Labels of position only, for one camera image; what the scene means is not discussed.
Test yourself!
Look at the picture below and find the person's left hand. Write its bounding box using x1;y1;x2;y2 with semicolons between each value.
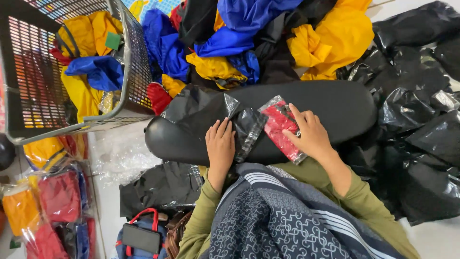
205;117;236;172

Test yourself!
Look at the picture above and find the person's right hand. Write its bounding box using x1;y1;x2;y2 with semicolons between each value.
282;103;337;163

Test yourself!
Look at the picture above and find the red garment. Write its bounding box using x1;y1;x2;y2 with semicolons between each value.
258;95;308;165

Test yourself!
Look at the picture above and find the black plastic mailer bag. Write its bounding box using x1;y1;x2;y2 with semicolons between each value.
161;86;269;163

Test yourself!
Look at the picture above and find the black oval padded board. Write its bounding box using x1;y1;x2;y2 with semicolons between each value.
144;79;378;167

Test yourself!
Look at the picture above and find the stack of empty black bags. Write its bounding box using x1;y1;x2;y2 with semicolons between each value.
119;160;204;219

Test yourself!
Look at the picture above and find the dark patterned sarong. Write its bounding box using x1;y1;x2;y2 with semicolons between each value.
201;162;407;259

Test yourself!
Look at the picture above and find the brown leather bag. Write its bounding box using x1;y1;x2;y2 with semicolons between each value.
165;210;193;259

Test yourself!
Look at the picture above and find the pile of clear plastic bags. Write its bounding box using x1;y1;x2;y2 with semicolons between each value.
92;120;163;186

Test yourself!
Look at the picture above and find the heap of black plastic packages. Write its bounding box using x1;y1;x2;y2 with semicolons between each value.
336;0;460;227

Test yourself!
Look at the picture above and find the heap of coloured garments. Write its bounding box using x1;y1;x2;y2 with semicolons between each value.
142;0;375;116

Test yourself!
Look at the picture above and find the black phone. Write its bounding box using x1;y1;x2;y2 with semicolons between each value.
122;223;162;254

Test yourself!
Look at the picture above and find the blue garment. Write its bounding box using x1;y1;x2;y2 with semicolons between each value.
65;55;124;92

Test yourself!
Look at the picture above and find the colourful play mat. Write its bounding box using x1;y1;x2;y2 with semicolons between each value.
121;0;184;23

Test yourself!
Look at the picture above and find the pile of clear packed garments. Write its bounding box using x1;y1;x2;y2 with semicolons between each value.
0;135;98;259

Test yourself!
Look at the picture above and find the yellow garment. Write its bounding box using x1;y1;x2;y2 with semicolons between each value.
57;11;124;58

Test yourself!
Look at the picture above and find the grey plastic laundry basket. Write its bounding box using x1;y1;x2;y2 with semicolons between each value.
0;0;155;145

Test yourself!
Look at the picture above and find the black round object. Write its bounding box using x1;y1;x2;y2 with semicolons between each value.
0;133;16;172

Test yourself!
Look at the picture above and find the blue backpack with red handles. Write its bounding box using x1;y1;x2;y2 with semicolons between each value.
115;207;168;259

